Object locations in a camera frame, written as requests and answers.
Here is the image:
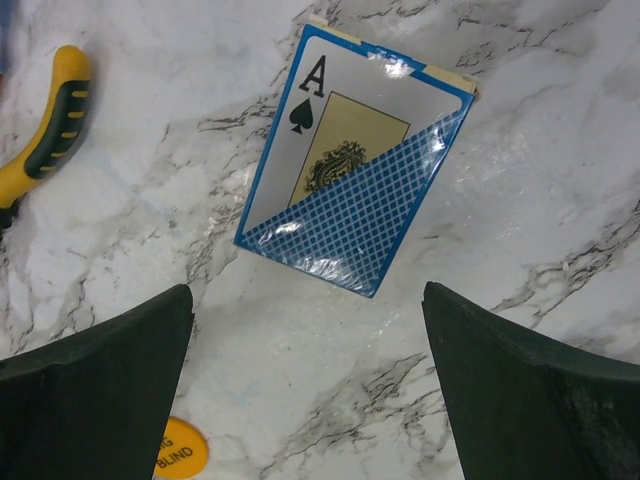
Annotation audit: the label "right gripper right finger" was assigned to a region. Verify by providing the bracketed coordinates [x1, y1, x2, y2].
[422, 282, 639, 479]

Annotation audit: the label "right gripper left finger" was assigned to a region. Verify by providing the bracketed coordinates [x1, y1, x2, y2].
[1, 284, 193, 479]

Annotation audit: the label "blue playing card deck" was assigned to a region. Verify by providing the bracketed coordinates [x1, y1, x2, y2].
[235, 20, 478, 297]

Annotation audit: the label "orange big blind button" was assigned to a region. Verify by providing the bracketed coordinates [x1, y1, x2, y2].
[154, 416, 210, 479]

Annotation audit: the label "yellow handled needle-nose pliers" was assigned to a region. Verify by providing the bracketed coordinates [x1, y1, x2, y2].
[1, 45, 92, 229]

